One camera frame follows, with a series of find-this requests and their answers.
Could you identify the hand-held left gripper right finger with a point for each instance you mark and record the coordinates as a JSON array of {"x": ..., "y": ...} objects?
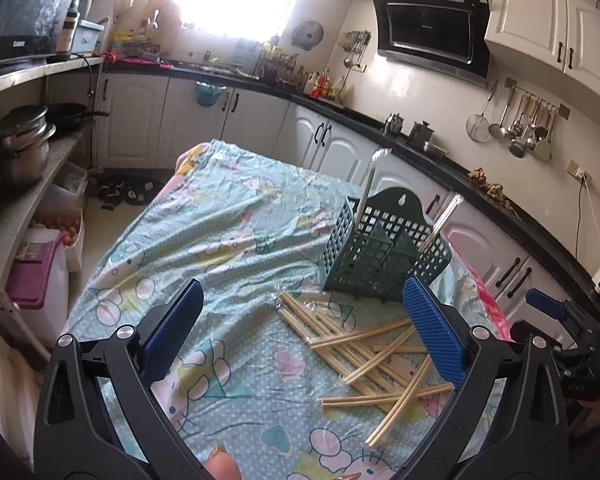
[{"x": 432, "y": 325}]

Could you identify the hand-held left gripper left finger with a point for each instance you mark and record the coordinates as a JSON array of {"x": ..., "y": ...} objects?
[{"x": 177, "y": 320}]

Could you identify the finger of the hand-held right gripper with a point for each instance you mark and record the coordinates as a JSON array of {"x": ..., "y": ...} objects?
[{"x": 545, "y": 304}]

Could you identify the pile of wooden chopsticks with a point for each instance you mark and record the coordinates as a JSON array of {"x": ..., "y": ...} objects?
[{"x": 355, "y": 336}]

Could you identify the green plastic utensil basket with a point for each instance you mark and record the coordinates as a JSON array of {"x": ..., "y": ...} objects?
[{"x": 380, "y": 255}]

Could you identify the wooden chopstick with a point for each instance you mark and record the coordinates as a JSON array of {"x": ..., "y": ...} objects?
[
  {"x": 442, "y": 220},
  {"x": 366, "y": 195}
]

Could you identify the row of hanging kitchen utensils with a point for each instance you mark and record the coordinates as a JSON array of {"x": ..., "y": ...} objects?
[{"x": 522, "y": 130}]

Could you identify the person's left hand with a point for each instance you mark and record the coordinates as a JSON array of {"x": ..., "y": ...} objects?
[{"x": 222, "y": 467}]

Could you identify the cartoon printed blue bedsheet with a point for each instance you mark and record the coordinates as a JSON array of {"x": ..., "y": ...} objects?
[{"x": 220, "y": 200}]

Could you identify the dried ginger roots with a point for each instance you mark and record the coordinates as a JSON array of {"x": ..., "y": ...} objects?
[{"x": 492, "y": 187}]

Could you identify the dark shoes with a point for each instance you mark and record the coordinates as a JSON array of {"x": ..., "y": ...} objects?
[{"x": 125, "y": 190}]

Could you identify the white bin with pink lid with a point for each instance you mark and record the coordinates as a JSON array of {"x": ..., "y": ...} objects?
[{"x": 40, "y": 280}]

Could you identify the tub of brown eggs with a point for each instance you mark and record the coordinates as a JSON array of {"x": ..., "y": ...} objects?
[{"x": 65, "y": 227}]

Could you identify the black countertop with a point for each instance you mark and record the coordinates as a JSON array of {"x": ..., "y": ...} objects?
[{"x": 460, "y": 175}]

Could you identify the clear plastic container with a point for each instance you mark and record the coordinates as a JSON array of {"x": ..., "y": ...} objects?
[{"x": 70, "y": 180}]

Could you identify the metal mesh strainer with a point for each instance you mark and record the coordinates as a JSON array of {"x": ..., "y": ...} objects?
[{"x": 477, "y": 126}]

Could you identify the dark metal pot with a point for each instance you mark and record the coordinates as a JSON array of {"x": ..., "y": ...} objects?
[{"x": 421, "y": 133}]

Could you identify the small metal kettle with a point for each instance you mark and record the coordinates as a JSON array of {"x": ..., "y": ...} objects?
[{"x": 394, "y": 124}]

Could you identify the white base cabinets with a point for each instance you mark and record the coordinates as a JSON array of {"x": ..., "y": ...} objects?
[{"x": 130, "y": 120}]

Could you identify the large stainless steel pot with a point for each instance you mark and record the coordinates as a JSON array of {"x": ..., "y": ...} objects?
[{"x": 20, "y": 162}]

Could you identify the teal hanging plastic bag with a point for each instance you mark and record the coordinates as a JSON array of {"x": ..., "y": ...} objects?
[{"x": 210, "y": 94}]

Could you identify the black frying pan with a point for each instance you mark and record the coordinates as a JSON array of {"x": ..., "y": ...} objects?
[{"x": 70, "y": 115}]

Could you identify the stainless steel pot with lid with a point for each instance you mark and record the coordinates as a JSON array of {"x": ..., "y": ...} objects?
[{"x": 17, "y": 125}]

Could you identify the group of condiment bottles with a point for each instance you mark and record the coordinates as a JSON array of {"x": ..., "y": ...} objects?
[{"x": 322, "y": 85}]

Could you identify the countertop dish rack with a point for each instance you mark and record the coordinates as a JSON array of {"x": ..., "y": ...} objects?
[{"x": 277, "y": 62}]

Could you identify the small hanging utensil set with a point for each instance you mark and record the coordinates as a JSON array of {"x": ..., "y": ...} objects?
[{"x": 356, "y": 45}]

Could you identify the metal shelf rack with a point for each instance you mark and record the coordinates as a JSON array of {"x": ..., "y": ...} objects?
[{"x": 25, "y": 72}]

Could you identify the black range hood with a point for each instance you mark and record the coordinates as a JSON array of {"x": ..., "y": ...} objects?
[{"x": 430, "y": 30}]

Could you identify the blue plastic box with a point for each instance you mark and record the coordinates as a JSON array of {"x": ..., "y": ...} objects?
[{"x": 87, "y": 35}]

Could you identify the dark glass bottle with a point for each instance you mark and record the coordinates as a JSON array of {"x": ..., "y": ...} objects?
[{"x": 70, "y": 30}]

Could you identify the black microwave oven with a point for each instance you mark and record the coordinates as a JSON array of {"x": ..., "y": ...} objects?
[{"x": 25, "y": 5}]

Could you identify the beige wall outlet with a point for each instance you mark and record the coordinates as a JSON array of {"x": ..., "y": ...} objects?
[{"x": 579, "y": 170}]

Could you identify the metal utensil rail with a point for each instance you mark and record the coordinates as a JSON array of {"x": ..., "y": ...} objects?
[{"x": 536, "y": 96}]

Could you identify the white wall cabinet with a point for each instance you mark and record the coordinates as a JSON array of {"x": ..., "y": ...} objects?
[{"x": 545, "y": 20}]

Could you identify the round wall vent fan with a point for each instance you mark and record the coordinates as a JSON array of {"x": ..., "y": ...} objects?
[{"x": 308, "y": 35}]

